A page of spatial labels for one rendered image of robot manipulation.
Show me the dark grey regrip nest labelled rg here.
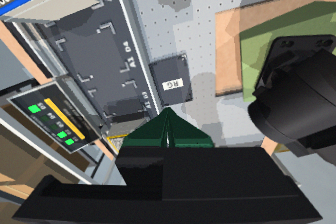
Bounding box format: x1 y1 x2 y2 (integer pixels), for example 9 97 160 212
149 54 193 107

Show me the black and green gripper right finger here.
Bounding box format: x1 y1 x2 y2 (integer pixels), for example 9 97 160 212
168 107 215 147

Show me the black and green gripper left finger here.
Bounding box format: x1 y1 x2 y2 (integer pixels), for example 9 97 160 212
120 107 168 148

